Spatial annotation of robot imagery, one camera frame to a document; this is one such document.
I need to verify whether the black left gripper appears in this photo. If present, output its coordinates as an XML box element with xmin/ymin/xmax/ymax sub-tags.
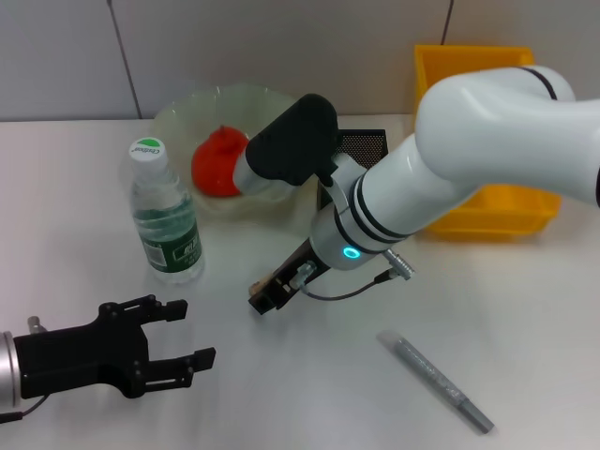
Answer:
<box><xmin>13</xmin><ymin>293</ymin><xmax>218</xmax><ymax>400</ymax></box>

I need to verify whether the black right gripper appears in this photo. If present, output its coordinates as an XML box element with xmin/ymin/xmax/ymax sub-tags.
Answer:
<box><xmin>247</xmin><ymin>236</ymin><xmax>330</xmax><ymax>314</ymax></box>

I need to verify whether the clear bottle with green label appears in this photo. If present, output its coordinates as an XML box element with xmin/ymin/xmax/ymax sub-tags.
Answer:
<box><xmin>128</xmin><ymin>137</ymin><xmax>206</xmax><ymax>286</ymax></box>

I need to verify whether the orange fruit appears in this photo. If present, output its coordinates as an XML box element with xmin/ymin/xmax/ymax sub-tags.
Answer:
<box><xmin>190</xmin><ymin>125</ymin><xmax>249</xmax><ymax>198</ymax></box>

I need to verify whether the grey marker pen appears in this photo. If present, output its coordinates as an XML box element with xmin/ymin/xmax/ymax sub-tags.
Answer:
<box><xmin>377</xmin><ymin>329</ymin><xmax>496</xmax><ymax>435</ymax></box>

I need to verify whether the black mesh pen holder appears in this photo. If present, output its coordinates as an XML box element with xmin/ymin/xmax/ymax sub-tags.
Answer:
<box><xmin>318</xmin><ymin>128</ymin><xmax>389</xmax><ymax>212</ymax></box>

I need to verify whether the green glass fruit bowl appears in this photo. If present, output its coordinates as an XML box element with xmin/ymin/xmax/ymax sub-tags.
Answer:
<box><xmin>152</xmin><ymin>83</ymin><xmax>310</xmax><ymax>221</ymax></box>

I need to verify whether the yellow plastic bin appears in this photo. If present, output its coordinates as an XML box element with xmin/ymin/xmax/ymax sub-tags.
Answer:
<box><xmin>413</xmin><ymin>44</ymin><xmax>563</xmax><ymax>235</ymax></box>

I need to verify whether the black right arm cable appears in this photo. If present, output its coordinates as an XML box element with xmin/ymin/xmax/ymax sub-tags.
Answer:
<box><xmin>289</xmin><ymin>260</ymin><xmax>409</xmax><ymax>301</ymax></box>

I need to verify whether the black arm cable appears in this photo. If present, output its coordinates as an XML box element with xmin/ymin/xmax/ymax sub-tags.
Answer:
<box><xmin>289</xmin><ymin>260</ymin><xmax>409</xmax><ymax>301</ymax></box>
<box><xmin>0</xmin><ymin>396</ymin><xmax>48</xmax><ymax>421</ymax></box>

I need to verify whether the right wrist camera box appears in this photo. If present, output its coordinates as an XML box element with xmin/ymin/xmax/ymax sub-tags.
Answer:
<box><xmin>233</xmin><ymin>93</ymin><xmax>339</xmax><ymax>194</ymax></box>

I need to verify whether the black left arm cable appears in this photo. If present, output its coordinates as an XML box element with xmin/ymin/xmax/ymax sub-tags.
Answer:
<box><xmin>0</xmin><ymin>396</ymin><xmax>48</xmax><ymax>421</ymax></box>

